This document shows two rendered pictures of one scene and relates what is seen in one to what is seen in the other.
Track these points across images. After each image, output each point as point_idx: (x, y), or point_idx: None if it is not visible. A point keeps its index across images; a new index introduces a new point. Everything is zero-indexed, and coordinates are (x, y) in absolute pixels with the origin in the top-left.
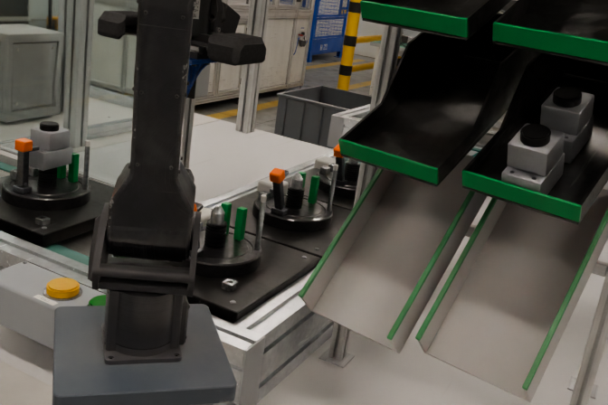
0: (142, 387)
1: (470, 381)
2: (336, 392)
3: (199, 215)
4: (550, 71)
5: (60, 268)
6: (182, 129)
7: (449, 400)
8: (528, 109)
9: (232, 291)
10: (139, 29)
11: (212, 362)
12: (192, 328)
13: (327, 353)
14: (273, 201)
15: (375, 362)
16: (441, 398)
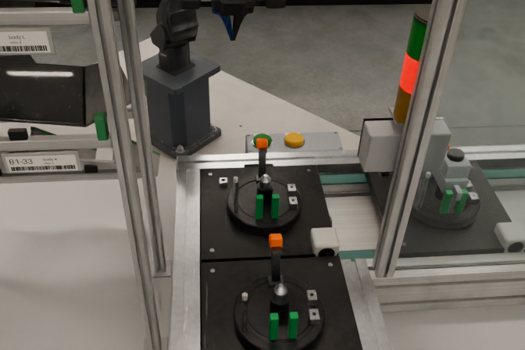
0: (157, 55)
1: (57, 307)
2: None
3: (159, 24)
4: None
5: (320, 154)
6: None
7: (69, 275)
8: None
9: (219, 182)
10: None
11: (146, 70)
12: (166, 78)
13: (167, 266)
14: (303, 306)
15: (132, 283)
16: (76, 274)
